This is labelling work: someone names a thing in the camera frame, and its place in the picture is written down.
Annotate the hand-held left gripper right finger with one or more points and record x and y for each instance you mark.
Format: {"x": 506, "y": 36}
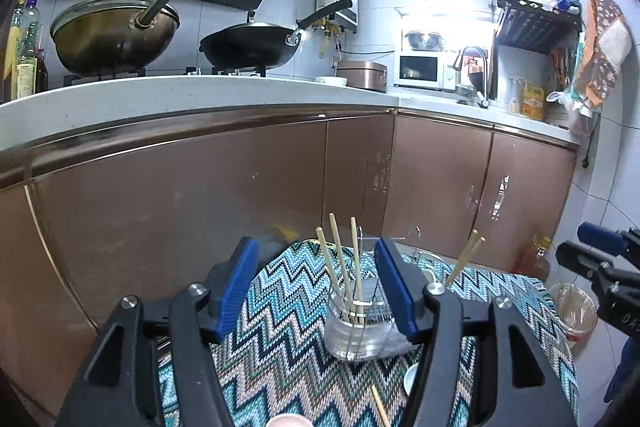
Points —
{"x": 397, "y": 292}

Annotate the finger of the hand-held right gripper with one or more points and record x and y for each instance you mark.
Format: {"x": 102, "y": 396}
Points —
{"x": 597, "y": 234}
{"x": 582, "y": 259}

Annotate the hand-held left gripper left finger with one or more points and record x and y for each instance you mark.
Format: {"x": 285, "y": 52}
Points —
{"x": 235, "y": 292}

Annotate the white ceramic spoon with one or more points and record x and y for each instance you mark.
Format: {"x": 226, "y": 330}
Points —
{"x": 410, "y": 379}

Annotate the pale pink plastic spoon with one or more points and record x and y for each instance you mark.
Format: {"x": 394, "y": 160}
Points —
{"x": 287, "y": 421}

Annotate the person's right forearm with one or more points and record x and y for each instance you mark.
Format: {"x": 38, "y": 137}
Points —
{"x": 625, "y": 367}

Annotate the large cooking oil bottle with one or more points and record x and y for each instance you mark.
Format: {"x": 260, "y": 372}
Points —
{"x": 535, "y": 262}

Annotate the lined trash bin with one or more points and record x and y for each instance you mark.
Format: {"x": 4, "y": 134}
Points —
{"x": 575, "y": 312}

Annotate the zigzag patterned cloth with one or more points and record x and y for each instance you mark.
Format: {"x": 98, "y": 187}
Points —
{"x": 280, "y": 347}

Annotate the brown kitchen base cabinet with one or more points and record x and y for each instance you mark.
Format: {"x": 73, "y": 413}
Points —
{"x": 200, "y": 217}

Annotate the white plastic bag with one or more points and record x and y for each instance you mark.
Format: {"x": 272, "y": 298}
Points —
{"x": 572, "y": 112}

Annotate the yellow detergent bottle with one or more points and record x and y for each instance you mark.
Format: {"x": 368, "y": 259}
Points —
{"x": 533, "y": 104}

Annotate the clear spray bottle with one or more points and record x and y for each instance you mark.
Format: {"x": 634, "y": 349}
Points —
{"x": 515, "y": 99}

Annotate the hanging patterned cloth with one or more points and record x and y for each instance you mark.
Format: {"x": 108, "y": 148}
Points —
{"x": 602, "y": 47}

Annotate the black metal dish rack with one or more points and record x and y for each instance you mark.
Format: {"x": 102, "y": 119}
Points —
{"x": 540, "y": 27}

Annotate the brown rice cooker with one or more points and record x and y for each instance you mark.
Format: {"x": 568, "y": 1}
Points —
{"x": 362, "y": 77}

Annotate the white bowl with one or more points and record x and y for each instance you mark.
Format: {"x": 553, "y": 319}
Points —
{"x": 331, "y": 81}

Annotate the metal kitchen faucet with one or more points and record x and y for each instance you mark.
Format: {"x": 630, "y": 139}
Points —
{"x": 470, "y": 52}

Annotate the white microwave oven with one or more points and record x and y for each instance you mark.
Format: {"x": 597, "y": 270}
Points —
{"x": 420, "y": 69}

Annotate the white crumpled rag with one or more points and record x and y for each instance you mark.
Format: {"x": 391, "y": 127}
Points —
{"x": 540, "y": 1}

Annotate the black wok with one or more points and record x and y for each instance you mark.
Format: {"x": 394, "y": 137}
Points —
{"x": 250, "y": 49}

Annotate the black gas stove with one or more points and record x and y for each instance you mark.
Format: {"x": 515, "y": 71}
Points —
{"x": 125, "y": 74}

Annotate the steel pot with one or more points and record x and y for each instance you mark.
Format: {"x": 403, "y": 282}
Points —
{"x": 425, "y": 41}

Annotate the dark sauce bottle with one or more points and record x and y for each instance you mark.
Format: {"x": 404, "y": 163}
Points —
{"x": 42, "y": 74}

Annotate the oil bottle yellow label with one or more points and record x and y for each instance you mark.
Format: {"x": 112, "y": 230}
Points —
{"x": 27, "y": 77}

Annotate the glass wok lid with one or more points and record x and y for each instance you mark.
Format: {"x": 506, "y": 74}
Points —
{"x": 100, "y": 9}

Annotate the yellow liquid bottle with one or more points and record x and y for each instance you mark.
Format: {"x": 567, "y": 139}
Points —
{"x": 12, "y": 37}

